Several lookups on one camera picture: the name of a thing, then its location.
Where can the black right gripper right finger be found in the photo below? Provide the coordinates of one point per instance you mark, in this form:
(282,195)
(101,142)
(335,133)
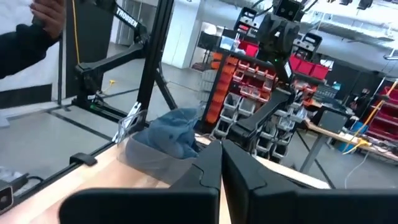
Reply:
(311,208)

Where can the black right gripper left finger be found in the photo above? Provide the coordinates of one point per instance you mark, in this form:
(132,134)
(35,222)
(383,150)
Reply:
(140,207)

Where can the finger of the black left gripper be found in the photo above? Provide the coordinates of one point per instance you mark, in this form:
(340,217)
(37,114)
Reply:
(311,42)
(248,9)

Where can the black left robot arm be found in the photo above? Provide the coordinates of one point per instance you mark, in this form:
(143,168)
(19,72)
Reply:
(264,112)

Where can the clear plastic bin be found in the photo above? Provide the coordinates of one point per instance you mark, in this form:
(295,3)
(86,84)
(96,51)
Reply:
(146,161)

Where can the wooden workbench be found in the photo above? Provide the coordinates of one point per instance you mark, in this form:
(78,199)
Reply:
(335,135)

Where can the black box on workbench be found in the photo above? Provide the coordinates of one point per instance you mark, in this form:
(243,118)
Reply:
(331,121)

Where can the shelf with red orange bins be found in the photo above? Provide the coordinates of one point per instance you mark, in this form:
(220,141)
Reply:
(217,93)

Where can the red storage rack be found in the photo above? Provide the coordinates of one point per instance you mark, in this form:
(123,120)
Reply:
(385,124)

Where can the person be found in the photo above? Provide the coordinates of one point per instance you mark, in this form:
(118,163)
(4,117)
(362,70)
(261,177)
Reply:
(21,49)

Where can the person's hand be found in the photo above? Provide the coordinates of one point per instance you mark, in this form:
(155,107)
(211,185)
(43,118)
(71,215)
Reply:
(49,15)

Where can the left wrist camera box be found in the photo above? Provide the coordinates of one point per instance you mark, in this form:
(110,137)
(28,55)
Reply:
(287,9)

